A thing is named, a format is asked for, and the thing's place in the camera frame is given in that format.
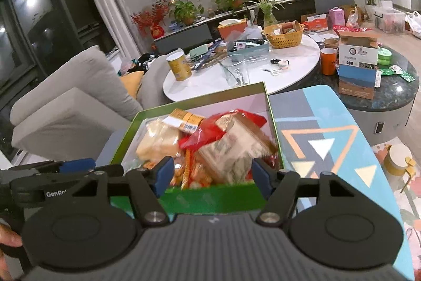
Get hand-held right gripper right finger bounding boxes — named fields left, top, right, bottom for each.
left=252, top=157, right=356, bottom=229

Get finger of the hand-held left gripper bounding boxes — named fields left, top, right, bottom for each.
left=10, top=173, right=86, bottom=208
left=34, top=159, right=97, bottom=175

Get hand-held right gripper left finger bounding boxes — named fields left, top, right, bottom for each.
left=71, top=155, right=175, bottom=229

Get pale beige snack bag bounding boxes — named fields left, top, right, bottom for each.
left=136, top=120, right=185, bottom=166

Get red bag of beige crackers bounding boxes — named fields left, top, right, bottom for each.
left=179, top=109, right=280, bottom=185

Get green cardboard box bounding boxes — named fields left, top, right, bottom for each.
left=110, top=81, right=285, bottom=212

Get yellow label packet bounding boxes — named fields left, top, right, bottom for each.
left=163, top=108, right=206, bottom=133

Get person's left hand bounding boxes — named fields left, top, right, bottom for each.
left=0, top=222, right=24, bottom=272

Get grey sofa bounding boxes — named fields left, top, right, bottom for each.
left=10, top=46, right=172, bottom=153

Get yellow cushion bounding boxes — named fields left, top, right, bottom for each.
left=120, top=70, right=145, bottom=99

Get yellow canister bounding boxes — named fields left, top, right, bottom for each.
left=166, top=51, right=192, bottom=82

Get clear glass cup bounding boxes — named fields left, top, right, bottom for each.
left=220, top=54, right=250, bottom=87

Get dark clothes pile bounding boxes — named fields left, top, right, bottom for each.
left=136, top=52, right=158, bottom=71

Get white round table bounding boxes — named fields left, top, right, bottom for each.
left=163, top=32, right=321, bottom=102

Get blue printed long box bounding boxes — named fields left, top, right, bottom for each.
left=189, top=41, right=227, bottom=71

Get mint green pouch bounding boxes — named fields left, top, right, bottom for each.
left=189, top=45, right=211, bottom=58

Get teal tray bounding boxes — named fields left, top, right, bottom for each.
left=227, top=38, right=270, bottom=54

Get orange cup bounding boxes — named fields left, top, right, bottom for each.
left=320, top=48, right=338, bottom=76

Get grey television cabinet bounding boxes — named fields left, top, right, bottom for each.
left=153, top=0, right=356, bottom=53

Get yellow wicker basket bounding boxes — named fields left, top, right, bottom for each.
left=262, top=21, right=305, bottom=49

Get blue white cardboard box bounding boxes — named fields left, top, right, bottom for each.
left=338, top=30, right=379, bottom=100

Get dark marble round table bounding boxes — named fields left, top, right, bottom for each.
left=289, top=46, right=415, bottom=143

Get orange tissue box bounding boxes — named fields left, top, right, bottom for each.
left=218, top=18, right=249, bottom=40

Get floral rug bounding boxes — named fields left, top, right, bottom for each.
left=372, top=143, right=421, bottom=281

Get red flower decoration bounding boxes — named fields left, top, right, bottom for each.
left=131, top=0, right=170, bottom=40

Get glass vase with plant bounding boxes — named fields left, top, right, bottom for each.
left=253, top=0, right=283, bottom=27

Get white curtain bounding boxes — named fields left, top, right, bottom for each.
left=74, top=0, right=139, bottom=71

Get orange printed carton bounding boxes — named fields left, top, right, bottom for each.
left=301, top=14, right=329, bottom=34

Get green packets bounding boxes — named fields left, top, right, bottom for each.
left=378, top=65, right=415, bottom=82

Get green round tin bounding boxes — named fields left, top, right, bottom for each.
left=378, top=49, right=393, bottom=66

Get pink box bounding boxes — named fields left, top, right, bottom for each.
left=329, top=7, right=345, bottom=25

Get clear storage box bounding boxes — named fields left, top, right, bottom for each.
left=373, top=8, right=407, bottom=34

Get white plastic bag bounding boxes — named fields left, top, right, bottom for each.
left=404, top=11, right=421, bottom=38

